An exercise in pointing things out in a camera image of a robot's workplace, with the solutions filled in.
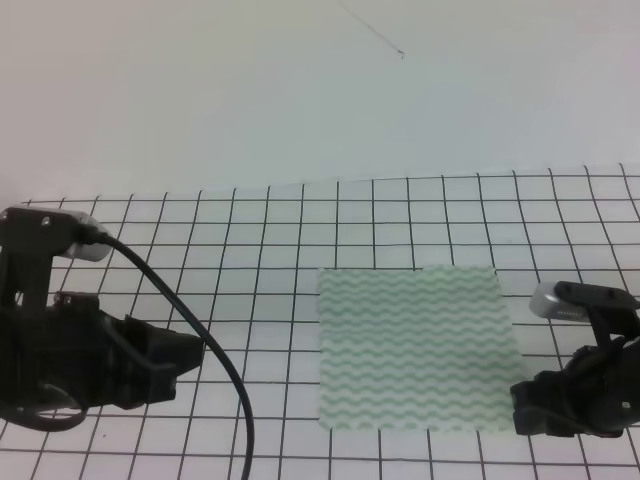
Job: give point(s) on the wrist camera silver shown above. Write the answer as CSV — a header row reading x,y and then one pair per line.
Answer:
x,y
48,232
610,311

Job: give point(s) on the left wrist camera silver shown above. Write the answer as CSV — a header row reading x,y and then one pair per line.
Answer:
x,y
48,232

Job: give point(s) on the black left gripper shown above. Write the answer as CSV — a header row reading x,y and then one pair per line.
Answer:
x,y
74,355

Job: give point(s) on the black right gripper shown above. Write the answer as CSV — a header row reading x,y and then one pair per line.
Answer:
x,y
596,393

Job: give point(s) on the green white wavy towel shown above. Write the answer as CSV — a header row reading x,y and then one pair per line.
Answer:
x,y
428,349

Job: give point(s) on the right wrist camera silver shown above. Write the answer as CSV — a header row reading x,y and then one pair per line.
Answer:
x,y
610,311

